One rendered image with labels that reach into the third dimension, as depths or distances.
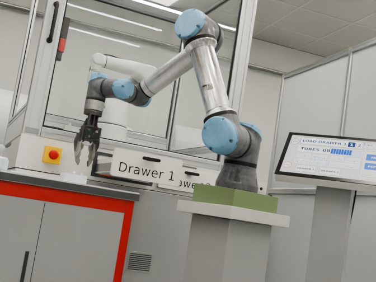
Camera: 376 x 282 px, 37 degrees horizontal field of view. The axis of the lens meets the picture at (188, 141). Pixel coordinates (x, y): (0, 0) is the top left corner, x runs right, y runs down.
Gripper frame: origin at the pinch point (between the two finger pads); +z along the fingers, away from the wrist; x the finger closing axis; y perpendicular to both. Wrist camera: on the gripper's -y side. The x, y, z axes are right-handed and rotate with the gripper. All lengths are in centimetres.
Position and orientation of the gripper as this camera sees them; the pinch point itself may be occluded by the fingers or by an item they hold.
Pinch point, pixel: (83, 162)
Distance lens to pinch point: 221.0
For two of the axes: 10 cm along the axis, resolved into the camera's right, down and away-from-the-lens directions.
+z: -1.5, 9.8, -1.3
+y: 3.6, -0.7, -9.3
